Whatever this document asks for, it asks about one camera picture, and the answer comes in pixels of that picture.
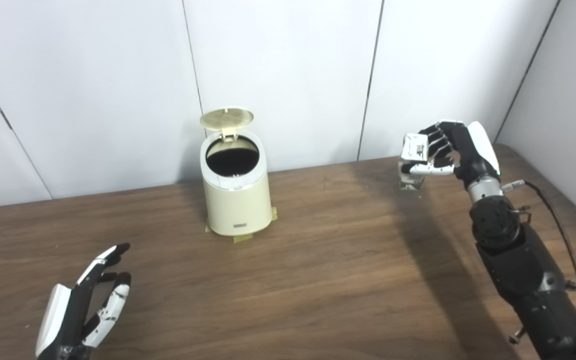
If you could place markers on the cream-colored bin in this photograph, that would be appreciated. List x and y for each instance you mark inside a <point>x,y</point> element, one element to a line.
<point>238,205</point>

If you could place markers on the round cream bin lid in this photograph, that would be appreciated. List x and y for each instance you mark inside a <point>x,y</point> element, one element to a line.
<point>226,118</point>

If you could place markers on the white and black left hand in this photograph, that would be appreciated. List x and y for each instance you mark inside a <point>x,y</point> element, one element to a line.
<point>68,316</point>

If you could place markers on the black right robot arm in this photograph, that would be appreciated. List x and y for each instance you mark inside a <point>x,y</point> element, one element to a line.
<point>523,270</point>

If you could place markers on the white and green milk carton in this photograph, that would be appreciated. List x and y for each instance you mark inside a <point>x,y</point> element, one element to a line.
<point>414,147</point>

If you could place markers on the white and black right hand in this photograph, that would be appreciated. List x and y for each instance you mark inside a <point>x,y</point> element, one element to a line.
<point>473,155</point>

